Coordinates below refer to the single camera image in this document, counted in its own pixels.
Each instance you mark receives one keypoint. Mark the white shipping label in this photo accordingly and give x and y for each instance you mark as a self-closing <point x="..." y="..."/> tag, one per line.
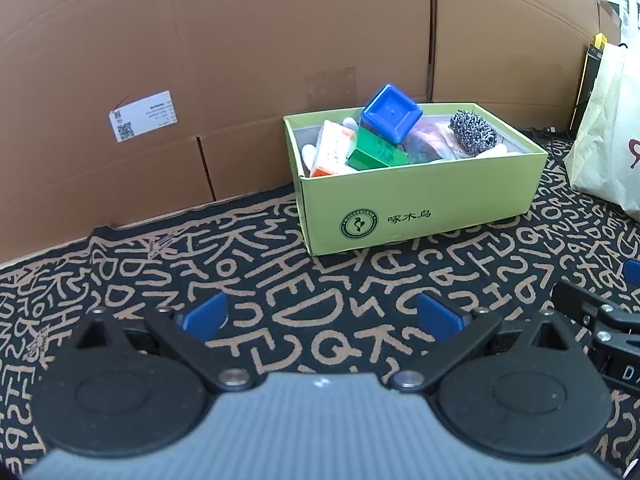
<point x="145" y="116"/>

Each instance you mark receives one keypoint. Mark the large brown cardboard sheet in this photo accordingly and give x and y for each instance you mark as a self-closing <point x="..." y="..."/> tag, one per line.
<point x="250" y="35"/>

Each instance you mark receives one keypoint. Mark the shiny green packet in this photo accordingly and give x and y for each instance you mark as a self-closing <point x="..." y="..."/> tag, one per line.
<point x="375" y="152"/>

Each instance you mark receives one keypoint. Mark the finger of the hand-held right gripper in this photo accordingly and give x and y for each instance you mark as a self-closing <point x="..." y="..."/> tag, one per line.
<point x="633" y="272"/>
<point x="575" y="297"/>

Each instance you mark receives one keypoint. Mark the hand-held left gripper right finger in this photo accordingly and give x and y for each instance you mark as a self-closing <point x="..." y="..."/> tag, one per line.
<point x="437" y="317"/>

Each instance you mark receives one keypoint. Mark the light green cardboard box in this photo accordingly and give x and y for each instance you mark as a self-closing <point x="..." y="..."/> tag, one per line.
<point x="450" y="195"/>

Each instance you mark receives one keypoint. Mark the white bag with red print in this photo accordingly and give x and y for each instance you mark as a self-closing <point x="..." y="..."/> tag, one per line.
<point x="605" y="150"/>

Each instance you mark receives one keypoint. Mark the black and yellow box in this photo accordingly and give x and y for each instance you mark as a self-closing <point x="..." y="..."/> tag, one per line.
<point x="587" y="85"/>

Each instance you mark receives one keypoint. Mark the clear bag of brown items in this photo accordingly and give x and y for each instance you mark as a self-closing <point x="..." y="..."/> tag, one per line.
<point x="425" y="145"/>

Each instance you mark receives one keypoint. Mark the yellow and white medicine box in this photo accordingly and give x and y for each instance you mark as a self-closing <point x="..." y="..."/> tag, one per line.
<point x="332" y="152"/>

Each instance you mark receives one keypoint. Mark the blue square plastic container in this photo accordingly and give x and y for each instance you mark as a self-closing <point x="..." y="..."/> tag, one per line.
<point x="390" y="112"/>

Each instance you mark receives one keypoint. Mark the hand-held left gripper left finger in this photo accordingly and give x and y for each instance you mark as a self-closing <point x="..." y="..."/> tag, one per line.
<point x="205" y="316"/>

